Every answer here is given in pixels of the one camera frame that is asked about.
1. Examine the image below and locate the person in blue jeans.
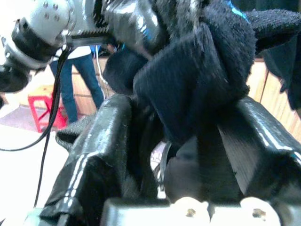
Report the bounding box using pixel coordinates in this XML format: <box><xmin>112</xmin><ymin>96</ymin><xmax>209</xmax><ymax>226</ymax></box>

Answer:
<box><xmin>48</xmin><ymin>44</ymin><xmax>105</xmax><ymax>124</ymax></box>

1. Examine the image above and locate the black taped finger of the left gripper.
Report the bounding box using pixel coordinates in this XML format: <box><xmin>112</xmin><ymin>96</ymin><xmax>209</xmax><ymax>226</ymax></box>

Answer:
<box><xmin>103</xmin><ymin>0</ymin><xmax>170</xmax><ymax>56</ymax></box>

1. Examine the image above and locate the black fleece garment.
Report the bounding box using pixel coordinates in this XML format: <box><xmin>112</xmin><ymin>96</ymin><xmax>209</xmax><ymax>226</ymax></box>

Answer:
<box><xmin>103</xmin><ymin>0</ymin><xmax>301</xmax><ymax>203</ymax></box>

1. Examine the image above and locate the grey knit cloth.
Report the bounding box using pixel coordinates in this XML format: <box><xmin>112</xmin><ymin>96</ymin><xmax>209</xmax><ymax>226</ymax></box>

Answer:
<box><xmin>55</xmin><ymin>114</ymin><xmax>96</xmax><ymax>153</ymax></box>

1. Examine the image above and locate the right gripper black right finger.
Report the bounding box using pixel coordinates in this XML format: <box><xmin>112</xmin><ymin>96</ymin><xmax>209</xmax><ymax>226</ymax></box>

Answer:
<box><xmin>217</xmin><ymin>97</ymin><xmax>301</xmax><ymax>203</ymax></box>

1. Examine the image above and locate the wooden panel furniture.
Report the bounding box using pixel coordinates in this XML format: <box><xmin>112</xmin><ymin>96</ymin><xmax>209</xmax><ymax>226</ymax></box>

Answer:
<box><xmin>244</xmin><ymin>57</ymin><xmax>301</xmax><ymax>143</ymax></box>

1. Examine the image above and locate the white hanging cable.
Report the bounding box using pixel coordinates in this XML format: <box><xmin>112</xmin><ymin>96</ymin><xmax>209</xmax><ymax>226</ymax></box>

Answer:
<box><xmin>93</xmin><ymin>44</ymin><xmax>109</xmax><ymax>96</ymax></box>

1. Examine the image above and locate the red plastic stool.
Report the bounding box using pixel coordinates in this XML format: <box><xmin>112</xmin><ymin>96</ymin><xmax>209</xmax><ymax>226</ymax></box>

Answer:
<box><xmin>27</xmin><ymin>93</ymin><xmax>69</xmax><ymax>133</ymax></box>

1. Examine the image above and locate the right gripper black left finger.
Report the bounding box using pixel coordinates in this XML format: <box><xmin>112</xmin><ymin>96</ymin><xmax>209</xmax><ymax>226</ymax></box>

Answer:
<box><xmin>39</xmin><ymin>93</ymin><xmax>143</xmax><ymax>226</ymax></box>

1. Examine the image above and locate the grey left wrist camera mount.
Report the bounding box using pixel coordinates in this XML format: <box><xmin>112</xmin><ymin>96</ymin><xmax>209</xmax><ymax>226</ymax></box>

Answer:
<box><xmin>28</xmin><ymin>0</ymin><xmax>97</xmax><ymax>45</ymax></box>

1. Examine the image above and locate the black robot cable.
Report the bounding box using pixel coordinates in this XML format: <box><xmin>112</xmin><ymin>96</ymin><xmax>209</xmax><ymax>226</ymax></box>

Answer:
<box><xmin>33</xmin><ymin>130</ymin><xmax>51</xmax><ymax>208</ymax></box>
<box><xmin>0</xmin><ymin>48</ymin><xmax>71</xmax><ymax>152</ymax></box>

